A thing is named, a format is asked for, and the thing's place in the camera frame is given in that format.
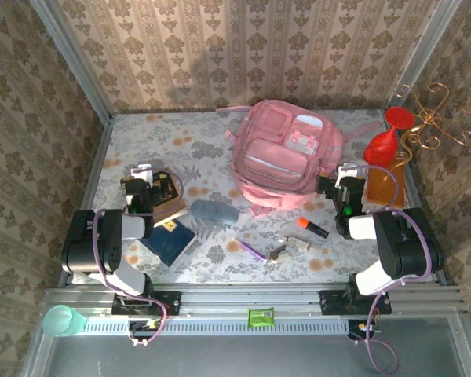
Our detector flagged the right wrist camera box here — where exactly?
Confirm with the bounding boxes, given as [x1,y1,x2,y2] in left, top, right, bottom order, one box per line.
[336,161,358,189]

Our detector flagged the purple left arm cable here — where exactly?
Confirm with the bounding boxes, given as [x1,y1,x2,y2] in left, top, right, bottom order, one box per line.
[92,167,185,349]

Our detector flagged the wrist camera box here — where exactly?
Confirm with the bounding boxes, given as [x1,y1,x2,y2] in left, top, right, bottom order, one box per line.
[130,163,161,189]
[336,161,358,189]

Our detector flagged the orange wooden block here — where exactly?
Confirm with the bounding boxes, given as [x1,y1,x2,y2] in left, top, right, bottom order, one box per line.
[365,155,406,209]

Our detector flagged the blue book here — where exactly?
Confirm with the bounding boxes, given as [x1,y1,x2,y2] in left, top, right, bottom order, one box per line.
[139,218,198,268]

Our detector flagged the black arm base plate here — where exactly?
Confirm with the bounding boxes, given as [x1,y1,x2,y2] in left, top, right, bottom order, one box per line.
[111,290,181,317]
[319,289,393,317]

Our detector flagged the grey-blue pencil case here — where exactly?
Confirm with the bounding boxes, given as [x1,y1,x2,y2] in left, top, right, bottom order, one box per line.
[190,199,240,227]

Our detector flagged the purple pen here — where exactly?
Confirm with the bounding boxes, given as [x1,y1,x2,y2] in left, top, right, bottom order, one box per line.
[235,237,268,263]

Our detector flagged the aluminium side rail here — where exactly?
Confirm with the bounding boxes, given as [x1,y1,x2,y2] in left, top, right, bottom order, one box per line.
[384,109,456,286]
[57,115,115,287]

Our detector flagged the green packet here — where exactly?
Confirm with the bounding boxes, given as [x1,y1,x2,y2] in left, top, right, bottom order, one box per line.
[246,306,276,329]

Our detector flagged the aluminium front rail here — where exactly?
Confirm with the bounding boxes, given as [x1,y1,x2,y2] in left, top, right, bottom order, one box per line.
[45,282,466,315]

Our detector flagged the teal plastic cup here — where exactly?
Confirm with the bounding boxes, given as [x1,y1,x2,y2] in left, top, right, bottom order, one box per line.
[42,305,88,338]

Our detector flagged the pink backpack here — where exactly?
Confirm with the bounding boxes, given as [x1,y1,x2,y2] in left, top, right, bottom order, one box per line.
[215,98,384,220]

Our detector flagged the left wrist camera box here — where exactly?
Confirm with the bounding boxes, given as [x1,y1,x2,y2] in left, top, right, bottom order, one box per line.
[130,163,161,189]

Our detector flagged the gold wire ornament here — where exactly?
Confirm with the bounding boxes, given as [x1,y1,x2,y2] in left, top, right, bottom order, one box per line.
[384,82,471,181]

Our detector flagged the aluminium corner post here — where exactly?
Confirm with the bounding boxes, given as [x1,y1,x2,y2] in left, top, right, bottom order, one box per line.
[384,0,462,109]
[29,0,114,123]

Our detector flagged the dark brown book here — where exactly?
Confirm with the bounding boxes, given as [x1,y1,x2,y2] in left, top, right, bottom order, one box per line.
[151,168,189,228]

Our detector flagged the red wine glass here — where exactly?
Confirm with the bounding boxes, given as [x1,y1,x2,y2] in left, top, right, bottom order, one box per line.
[363,106,417,168]

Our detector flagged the white slotted cable duct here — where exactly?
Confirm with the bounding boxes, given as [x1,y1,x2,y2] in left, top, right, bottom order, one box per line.
[78,316,350,335]

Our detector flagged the orange and black highlighter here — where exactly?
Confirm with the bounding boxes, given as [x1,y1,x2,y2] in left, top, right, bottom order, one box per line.
[297,217,330,240]

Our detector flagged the black and beige clip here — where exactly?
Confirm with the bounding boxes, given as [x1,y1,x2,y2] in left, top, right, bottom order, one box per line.
[265,243,291,265]

